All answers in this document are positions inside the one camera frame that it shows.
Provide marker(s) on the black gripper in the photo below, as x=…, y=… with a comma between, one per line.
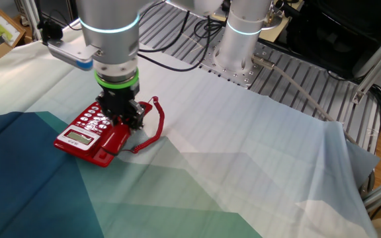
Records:
x=119, y=102

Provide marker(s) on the red telephone base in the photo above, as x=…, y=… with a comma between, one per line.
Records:
x=78, y=139

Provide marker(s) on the red telephone handset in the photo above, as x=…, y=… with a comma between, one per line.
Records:
x=111, y=140

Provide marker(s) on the black bulky equipment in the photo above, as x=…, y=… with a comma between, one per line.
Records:
x=336, y=33

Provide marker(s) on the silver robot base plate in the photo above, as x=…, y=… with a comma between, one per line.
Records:
x=237, y=74

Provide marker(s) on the teal blue white tablecloth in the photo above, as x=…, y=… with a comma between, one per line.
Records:
x=276, y=165

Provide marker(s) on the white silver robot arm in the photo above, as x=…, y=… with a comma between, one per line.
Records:
x=111, y=33

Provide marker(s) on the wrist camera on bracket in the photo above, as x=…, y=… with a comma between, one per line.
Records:
x=71, y=53

